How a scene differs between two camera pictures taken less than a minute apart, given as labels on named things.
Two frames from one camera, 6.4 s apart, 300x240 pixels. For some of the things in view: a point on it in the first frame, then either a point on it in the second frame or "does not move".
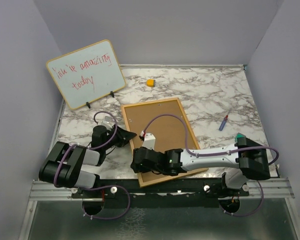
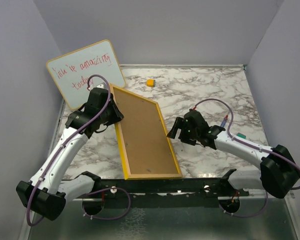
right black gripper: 137,168 → 181,123
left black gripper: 124,136 → 117,115
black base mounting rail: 176,193 does not move
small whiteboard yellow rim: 86,74 does not move
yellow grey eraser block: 150,83 does not move
